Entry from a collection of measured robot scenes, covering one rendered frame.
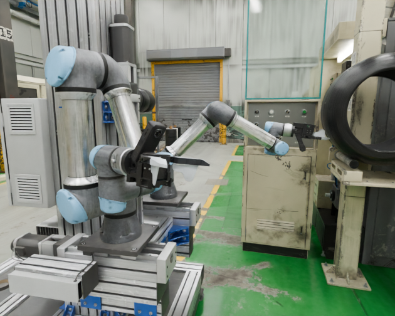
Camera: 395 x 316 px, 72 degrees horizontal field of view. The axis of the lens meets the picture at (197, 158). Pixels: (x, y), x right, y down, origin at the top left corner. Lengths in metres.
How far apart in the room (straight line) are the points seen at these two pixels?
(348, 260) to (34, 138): 2.04
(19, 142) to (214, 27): 10.17
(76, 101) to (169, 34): 10.66
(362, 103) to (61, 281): 1.85
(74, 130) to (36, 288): 0.56
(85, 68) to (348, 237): 1.90
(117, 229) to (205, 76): 10.02
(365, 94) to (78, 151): 1.70
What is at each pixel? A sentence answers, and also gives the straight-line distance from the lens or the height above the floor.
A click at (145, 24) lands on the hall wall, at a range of 11.90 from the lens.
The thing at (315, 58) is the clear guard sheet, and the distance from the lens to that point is 2.26.
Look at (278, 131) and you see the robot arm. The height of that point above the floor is 1.06.
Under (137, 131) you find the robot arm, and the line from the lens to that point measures 0.91.
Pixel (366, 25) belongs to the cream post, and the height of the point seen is 1.69.
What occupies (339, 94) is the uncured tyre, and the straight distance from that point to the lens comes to 1.62.
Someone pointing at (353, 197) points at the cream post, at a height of 0.61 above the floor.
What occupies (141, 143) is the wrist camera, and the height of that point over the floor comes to 1.10.
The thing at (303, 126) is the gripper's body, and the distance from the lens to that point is 1.69.
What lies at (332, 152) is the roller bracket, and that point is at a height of 0.91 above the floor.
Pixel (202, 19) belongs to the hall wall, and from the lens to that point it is 11.31.
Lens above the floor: 1.17
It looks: 10 degrees down
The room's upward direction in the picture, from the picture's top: straight up
